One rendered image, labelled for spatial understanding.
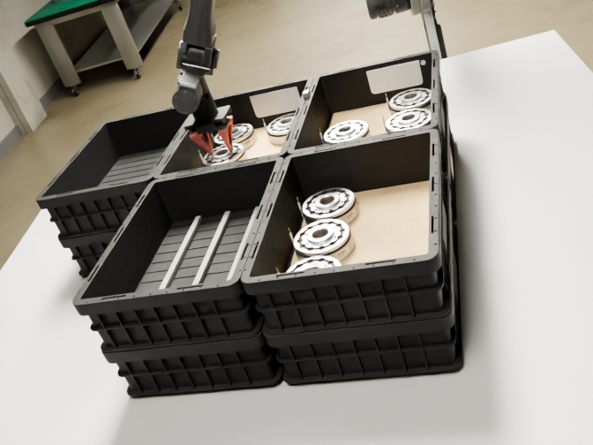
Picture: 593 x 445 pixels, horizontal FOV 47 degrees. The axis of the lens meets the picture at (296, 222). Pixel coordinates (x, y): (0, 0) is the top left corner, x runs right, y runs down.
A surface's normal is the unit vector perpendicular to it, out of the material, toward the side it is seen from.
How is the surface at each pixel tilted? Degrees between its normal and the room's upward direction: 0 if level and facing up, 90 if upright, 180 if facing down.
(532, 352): 0
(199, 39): 102
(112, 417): 0
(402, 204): 0
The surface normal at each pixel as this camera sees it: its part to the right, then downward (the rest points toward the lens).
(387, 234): -0.29, -0.81
